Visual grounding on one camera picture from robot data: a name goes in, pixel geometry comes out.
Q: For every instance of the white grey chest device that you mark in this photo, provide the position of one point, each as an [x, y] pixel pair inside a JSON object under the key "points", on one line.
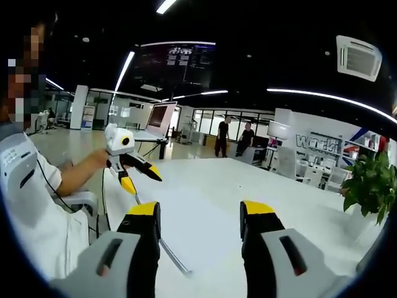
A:
{"points": [[15, 167]]}

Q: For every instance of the ceiling light strip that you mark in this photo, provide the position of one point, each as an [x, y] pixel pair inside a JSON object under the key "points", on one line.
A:
{"points": [[279, 90], [217, 92], [166, 6], [124, 70]]}

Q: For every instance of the white document stack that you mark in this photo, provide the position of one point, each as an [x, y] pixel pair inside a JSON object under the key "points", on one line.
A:
{"points": [[201, 236]]}

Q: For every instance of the white ceiling air conditioner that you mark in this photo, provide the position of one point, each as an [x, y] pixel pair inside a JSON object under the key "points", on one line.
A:
{"points": [[358, 57]]}

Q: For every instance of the dark hanging ceiling screen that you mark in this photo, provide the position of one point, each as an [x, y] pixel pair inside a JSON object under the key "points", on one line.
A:
{"points": [[173, 65]]}

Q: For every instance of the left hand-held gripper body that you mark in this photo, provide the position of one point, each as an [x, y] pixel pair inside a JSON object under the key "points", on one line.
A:
{"points": [[116, 142]]}

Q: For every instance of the large open laptop pink screen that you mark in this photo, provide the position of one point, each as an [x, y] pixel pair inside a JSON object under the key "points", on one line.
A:
{"points": [[159, 116]]}

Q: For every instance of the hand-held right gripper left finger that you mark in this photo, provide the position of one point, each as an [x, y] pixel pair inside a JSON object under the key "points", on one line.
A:
{"points": [[139, 248]]}

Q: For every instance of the storage shelf with boxes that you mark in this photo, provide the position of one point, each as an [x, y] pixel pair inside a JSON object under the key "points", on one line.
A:
{"points": [[363, 146]]}

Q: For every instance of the person in white shirt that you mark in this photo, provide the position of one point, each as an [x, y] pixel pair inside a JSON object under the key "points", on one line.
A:
{"points": [[40, 223]]}

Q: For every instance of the white office chair armrest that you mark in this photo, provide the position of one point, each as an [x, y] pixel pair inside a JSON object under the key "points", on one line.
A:
{"points": [[82, 198]]}

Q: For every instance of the white mesh office chair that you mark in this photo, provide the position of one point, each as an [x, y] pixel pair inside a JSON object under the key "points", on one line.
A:
{"points": [[310, 172], [336, 180]]}

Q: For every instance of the blue white banner stand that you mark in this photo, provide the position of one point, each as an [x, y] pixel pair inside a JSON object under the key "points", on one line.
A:
{"points": [[88, 116]]}

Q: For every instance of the person's left hand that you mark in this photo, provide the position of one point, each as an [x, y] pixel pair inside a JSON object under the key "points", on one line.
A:
{"points": [[100, 158]]}

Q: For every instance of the monitor on white cabinet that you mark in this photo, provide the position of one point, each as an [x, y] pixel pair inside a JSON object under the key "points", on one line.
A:
{"points": [[276, 128]]}

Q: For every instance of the green potted plant white pot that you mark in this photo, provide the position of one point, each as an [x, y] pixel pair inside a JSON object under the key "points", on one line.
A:
{"points": [[369, 183]]}

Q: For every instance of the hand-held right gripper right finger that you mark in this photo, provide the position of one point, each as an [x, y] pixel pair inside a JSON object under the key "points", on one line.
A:
{"points": [[260, 248]]}

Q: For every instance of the small red screen on stand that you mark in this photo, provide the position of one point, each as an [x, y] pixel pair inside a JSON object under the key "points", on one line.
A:
{"points": [[273, 142]]}

